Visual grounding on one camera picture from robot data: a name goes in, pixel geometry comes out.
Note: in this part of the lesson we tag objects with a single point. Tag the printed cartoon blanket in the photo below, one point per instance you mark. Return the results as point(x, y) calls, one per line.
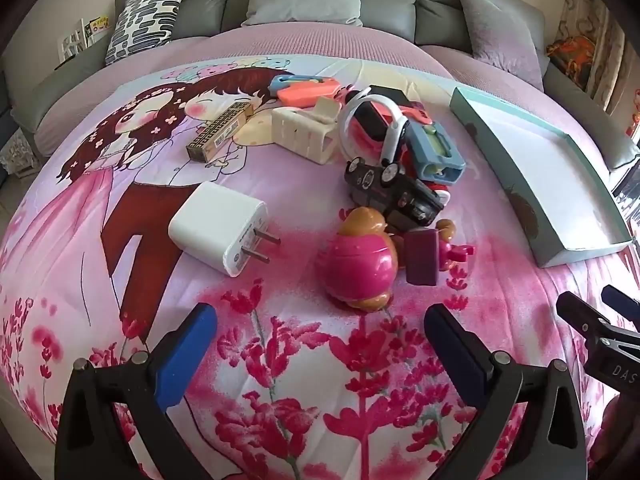
point(300, 210)

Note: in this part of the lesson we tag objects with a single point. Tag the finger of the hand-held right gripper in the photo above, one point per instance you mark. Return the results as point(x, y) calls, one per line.
point(580, 312)
point(622, 302)

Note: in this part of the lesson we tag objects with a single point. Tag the yellow magazine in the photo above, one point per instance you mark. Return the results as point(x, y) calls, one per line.
point(97, 27)

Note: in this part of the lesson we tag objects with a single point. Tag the black white patterned pillow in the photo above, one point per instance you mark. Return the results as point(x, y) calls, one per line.
point(145, 20)

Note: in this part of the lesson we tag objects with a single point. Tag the gold patterned bar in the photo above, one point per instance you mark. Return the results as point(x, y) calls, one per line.
point(215, 132)

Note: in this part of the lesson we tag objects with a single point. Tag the small pink toy figure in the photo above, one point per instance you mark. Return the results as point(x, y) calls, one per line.
point(455, 252)

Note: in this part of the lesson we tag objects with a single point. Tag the white lattice basket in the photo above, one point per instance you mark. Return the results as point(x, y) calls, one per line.
point(15, 152)

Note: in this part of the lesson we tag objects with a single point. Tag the blue grey holder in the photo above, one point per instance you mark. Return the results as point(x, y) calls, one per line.
point(425, 160)

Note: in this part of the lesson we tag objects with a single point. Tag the red white tube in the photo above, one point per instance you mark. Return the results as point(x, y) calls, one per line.
point(367, 132)

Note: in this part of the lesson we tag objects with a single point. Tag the cream hair claw clip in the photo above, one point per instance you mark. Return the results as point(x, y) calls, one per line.
point(300, 132)

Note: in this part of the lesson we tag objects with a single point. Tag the purple block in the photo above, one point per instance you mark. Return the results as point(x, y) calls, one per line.
point(422, 255)

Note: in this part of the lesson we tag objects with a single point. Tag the grey sofa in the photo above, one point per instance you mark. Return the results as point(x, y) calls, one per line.
point(390, 10)

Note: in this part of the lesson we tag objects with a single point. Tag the grey purple pillow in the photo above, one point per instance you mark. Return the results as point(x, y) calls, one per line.
point(500, 35)

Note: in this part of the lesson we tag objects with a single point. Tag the white charger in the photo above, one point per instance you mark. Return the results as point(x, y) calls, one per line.
point(215, 220)

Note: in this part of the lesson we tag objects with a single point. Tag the white magazine rack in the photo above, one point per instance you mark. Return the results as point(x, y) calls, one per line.
point(70, 42)

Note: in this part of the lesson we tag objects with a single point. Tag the orange blue utility knife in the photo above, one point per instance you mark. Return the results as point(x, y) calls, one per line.
point(305, 90)

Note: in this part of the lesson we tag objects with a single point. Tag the teal box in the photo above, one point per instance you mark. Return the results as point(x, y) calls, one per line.
point(540, 160)

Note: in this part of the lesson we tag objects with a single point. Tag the black toy car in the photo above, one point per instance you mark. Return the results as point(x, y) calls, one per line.
point(380, 190)

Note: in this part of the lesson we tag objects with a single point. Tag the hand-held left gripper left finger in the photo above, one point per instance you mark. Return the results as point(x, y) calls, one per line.
point(185, 355)

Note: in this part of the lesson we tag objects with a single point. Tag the pink round toy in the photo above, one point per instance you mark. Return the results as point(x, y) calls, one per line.
point(355, 260)

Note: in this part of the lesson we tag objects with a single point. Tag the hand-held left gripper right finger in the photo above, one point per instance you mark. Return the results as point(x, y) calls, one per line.
point(455, 350)

